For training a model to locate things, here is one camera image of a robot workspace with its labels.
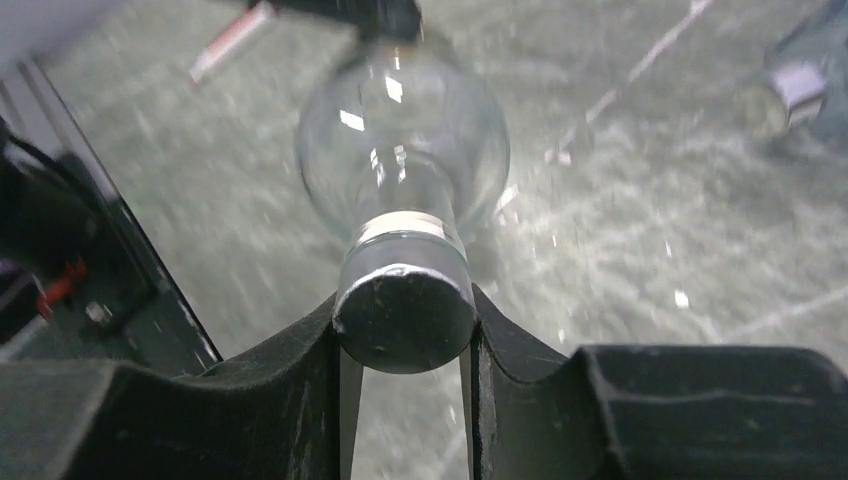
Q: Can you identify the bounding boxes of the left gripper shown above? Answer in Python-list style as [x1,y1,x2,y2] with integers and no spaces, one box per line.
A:
[269,0,422,41]

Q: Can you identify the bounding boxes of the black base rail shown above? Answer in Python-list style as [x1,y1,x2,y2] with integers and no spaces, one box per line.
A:
[1,57,221,375]

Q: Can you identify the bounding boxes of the blue square bottle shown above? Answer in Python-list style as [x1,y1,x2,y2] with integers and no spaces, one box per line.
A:
[733,0,847,150]

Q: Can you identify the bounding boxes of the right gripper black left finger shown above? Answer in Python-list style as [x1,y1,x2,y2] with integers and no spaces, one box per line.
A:
[1,300,342,479]

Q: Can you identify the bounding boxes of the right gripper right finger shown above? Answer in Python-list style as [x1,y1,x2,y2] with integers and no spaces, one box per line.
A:
[466,292,847,479]

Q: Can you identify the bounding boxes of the clear bottle silver cap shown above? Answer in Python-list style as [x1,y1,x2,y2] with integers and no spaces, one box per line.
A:
[294,35,510,374]

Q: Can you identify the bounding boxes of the red and white pen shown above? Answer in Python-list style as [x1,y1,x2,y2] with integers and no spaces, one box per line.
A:
[188,1,278,86]

